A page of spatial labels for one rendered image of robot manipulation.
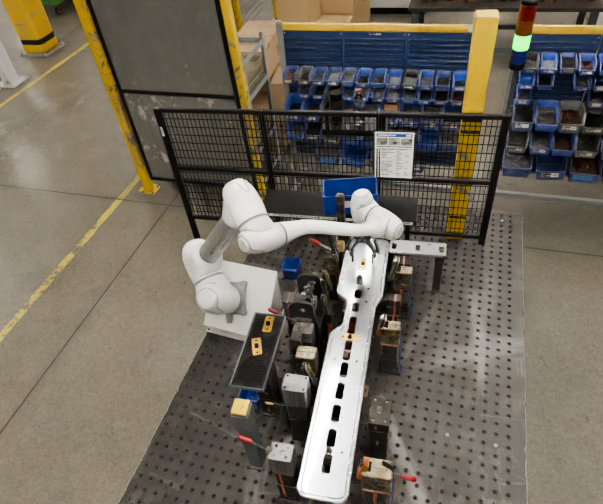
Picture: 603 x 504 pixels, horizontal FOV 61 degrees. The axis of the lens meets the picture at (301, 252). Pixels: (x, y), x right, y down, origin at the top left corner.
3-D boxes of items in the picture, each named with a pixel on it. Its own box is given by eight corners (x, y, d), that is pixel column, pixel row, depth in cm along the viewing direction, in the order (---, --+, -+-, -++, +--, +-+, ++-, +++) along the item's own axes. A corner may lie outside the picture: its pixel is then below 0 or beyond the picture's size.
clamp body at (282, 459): (302, 505, 206) (292, 467, 182) (275, 500, 209) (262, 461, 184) (306, 482, 213) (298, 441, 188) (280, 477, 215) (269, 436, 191)
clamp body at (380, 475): (394, 524, 198) (397, 486, 173) (356, 517, 201) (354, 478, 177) (396, 496, 206) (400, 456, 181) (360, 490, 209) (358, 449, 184)
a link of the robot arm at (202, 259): (190, 291, 257) (173, 253, 261) (218, 281, 266) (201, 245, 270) (243, 222, 195) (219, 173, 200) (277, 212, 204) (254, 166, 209)
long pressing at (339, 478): (354, 507, 177) (354, 506, 175) (291, 495, 181) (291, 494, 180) (390, 240, 273) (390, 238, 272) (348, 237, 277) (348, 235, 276)
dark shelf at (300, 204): (416, 226, 277) (416, 221, 275) (258, 215, 297) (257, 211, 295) (418, 201, 293) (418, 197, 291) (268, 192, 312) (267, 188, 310)
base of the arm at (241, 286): (215, 322, 269) (210, 323, 264) (216, 280, 271) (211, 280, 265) (247, 323, 264) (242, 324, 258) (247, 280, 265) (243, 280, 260)
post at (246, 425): (264, 470, 218) (247, 419, 188) (248, 467, 220) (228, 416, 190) (269, 453, 223) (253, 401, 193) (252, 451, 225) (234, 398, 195)
